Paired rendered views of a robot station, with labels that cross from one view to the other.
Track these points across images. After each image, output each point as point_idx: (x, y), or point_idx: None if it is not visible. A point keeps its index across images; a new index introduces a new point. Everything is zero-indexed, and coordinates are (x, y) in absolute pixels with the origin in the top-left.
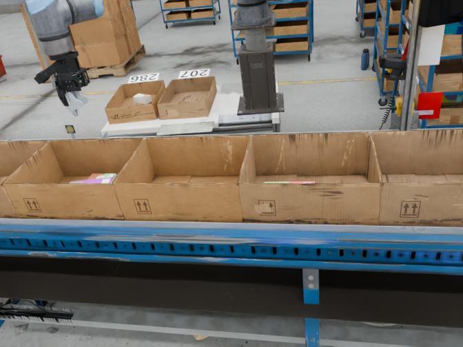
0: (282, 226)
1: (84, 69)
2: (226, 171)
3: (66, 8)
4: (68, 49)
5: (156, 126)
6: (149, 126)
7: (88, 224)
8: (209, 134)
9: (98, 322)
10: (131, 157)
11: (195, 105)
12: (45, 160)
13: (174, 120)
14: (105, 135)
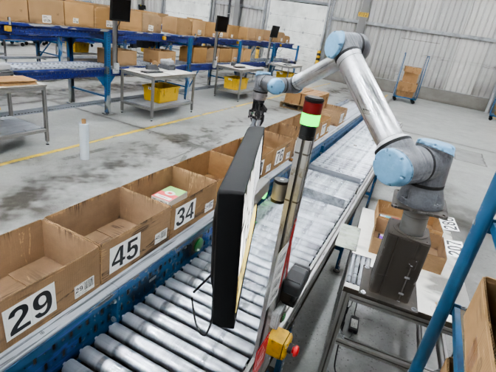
0: None
1: (257, 111)
2: None
3: (260, 80)
4: (254, 97)
5: (360, 226)
6: (362, 224)
7: None
8: (331, 243)
9: None
10: (231, 156)
11: (372, 235)
12: (265, 153)
13: (369, 236)
14: (342, 200)
